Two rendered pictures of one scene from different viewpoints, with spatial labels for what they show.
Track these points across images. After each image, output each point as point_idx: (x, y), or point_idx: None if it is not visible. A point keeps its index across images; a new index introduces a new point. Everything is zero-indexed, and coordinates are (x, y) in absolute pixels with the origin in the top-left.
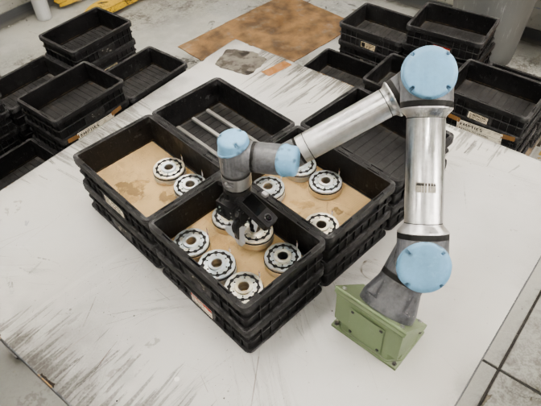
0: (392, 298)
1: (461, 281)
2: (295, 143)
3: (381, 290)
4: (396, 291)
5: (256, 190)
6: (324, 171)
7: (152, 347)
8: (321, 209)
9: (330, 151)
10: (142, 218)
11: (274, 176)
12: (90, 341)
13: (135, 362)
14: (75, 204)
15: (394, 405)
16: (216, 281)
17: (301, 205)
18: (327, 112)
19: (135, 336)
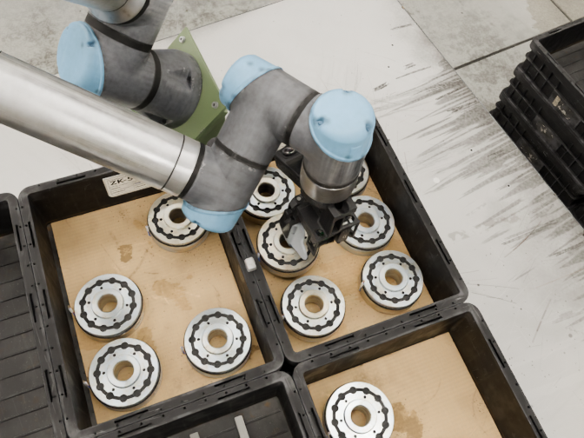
0: (174, 54)
1: (27, 142)
2: (200, 150)
3: (179, 67)
4: (163, 54)
5: (259, 285)
6: (95, 328)
7: (459, 228)
8: (149, 268)
9: (59, 334)
10: (476, 310)
11: (182, 388)
12: (540, 271)
13: (482, 219)
14: None
15: (217, 63)
16: (386, 149)
17: (176, 291)
18: None
19: (479, 254)
